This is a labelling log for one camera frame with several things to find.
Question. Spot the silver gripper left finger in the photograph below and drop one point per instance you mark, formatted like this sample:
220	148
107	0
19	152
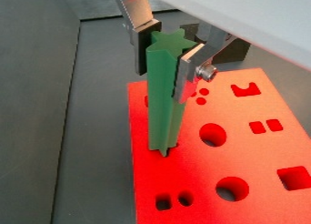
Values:
140	25

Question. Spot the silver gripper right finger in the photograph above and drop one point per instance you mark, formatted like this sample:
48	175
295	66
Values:
195	62

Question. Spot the green star-shaped peg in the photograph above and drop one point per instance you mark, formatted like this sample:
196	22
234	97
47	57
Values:
164	109

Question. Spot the red block with shaped holes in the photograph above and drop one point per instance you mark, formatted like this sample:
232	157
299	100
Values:
240	167

